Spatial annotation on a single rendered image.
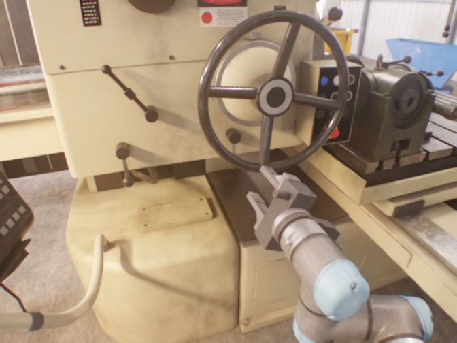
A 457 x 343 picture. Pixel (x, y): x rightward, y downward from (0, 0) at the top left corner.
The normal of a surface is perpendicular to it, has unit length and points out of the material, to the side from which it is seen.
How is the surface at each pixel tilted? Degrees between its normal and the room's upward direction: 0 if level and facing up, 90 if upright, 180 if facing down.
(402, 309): 8
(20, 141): 90
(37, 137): 90
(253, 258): 90
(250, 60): 62
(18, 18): 90
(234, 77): 77
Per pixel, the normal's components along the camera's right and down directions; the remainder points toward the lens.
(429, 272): -0.95, 0.15
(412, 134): 0.30, 0.47
